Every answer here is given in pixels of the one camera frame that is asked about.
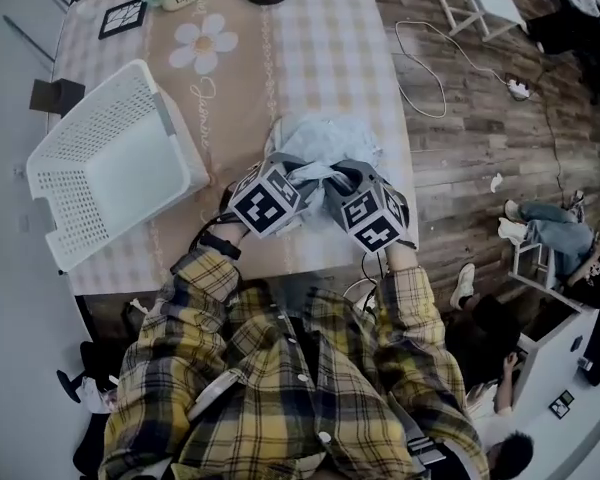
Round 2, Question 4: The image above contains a person's left forearm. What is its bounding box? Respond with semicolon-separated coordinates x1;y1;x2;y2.
168;221;251;319

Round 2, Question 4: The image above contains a white perforated laundry basket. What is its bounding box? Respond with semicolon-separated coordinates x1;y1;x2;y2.
25;58;212;274

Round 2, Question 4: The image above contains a white desk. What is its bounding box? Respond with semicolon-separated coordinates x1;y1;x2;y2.
474;297;600;480

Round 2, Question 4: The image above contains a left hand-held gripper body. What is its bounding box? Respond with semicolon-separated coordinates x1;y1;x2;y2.
227;151;313;240

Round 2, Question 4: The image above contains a person's plaid shirt torso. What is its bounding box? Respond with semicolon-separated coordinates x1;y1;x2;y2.
97;277;491;480

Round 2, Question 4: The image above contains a checkered daisy tablecloth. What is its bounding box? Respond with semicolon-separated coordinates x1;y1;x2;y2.
52;0;421;297

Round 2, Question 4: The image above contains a pale blue laundry garment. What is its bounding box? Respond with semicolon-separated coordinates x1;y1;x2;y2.
261;113;385;235

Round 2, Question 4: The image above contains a white cable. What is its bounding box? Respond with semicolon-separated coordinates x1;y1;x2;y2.
393;19;511;119

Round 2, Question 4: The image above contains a black wristband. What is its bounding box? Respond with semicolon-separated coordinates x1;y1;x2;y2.
197;232;243;262

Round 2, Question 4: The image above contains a black and white patterned coaster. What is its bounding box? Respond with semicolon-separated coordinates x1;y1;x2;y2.
97;0;149;41

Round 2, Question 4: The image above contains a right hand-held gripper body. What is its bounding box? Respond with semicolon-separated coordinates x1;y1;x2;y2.
323;159;410;256

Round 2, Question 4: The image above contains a person's right forearm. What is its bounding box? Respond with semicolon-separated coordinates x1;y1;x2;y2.
374;241;446;349

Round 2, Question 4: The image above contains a brown box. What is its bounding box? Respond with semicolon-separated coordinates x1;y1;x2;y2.
28;78;86;118

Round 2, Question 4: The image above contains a small black framed object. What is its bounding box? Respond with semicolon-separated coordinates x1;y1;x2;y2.
547;389;577;420

